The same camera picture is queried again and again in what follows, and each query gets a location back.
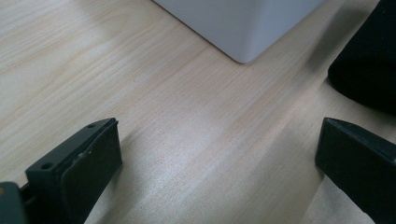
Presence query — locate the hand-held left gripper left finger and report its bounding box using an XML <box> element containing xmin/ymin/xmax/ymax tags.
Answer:
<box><xmin>25</xmin><ymin>117</ymin><xmax>123</xmax><ymax>224</ymax></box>

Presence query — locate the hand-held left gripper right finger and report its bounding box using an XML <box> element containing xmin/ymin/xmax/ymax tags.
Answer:
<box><xmin>314</xmin><ymin>117</ymin><xmax>396</xmax><ymax>224</ymax></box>

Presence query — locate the black object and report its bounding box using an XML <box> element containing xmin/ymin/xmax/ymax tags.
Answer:
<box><xmin>327</xmin><ymin>0</ymin><xmax>396</xmax><ymax>115</ymax></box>

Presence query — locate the white plastic box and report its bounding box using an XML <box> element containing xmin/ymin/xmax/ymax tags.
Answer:
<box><xmin>152</xmin><ymin>0</ymin><xmax>328</xmax><ymax>64</ymax></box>

